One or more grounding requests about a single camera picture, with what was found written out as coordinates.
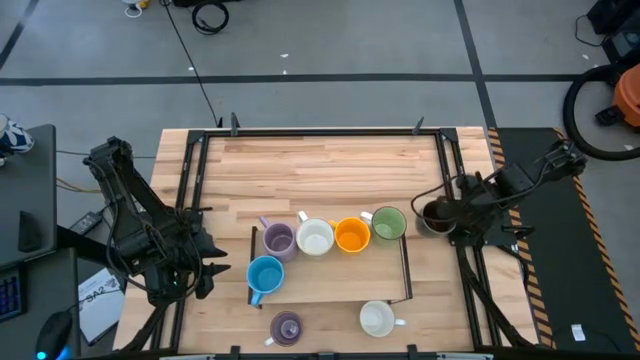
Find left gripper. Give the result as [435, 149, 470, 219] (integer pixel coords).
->
[191, 230, 233, 301]

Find brown teal glazed mug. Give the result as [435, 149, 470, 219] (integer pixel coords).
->
[421, 196, 459, 236]

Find blue mug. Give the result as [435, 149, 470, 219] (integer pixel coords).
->
[245, 255, 286, 307]

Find light purple mug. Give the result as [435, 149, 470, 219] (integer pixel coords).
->
[258, 215, 300, 264]

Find green mug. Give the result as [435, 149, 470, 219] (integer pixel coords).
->
[359, 205, 408, 242]

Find white mug sage outside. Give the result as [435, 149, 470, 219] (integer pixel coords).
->
[294, 210, 335, 257]

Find orange mug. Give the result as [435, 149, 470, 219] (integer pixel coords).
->
[328, 216, 372, 255]

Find white mug brown rim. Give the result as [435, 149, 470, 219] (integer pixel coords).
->
[358, 299, 407, 338]

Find white printed booklet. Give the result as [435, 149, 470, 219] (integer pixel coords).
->
[77, 267, 126, 347]

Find black mat hazard stripes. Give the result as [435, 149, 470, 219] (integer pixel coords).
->
[487, 127, 640, 356]

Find black power adapter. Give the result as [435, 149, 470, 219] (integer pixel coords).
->
[69, 210, 104, 235]

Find black computer mouse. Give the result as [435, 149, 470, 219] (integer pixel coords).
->
[35, 309, 74, 360]

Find dark grey desk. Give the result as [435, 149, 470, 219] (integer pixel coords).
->
[0, 247, 81, 360]
[0, 123, 58, 269]

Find orange shop vacuum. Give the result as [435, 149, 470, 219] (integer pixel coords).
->
[594, 63, 640, 129]

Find backlit keyboard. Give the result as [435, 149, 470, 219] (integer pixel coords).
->
[0, 264, 26, 321]

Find blue white patterned shoe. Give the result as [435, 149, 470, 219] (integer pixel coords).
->
[0, 113, 35, 161]

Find black equipment case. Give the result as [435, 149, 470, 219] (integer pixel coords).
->
[587, 0, 640, 64]

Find dark purple mug white handle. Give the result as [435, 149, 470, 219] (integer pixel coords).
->
[263, 310, 305, 348]

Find wooden tray black handles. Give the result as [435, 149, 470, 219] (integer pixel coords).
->
[247, 224, 414, 309]

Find black metal table frame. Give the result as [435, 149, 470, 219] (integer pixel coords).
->
[117, 127, 544, 360]

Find yellow floor cable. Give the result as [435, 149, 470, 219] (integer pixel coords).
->
[56, 177, 104, 195]

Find long black floor cable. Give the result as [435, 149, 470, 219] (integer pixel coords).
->
[160, 0, 222, 127]

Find coiled black cable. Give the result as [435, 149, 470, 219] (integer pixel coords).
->
[191, 0, 231, 36]

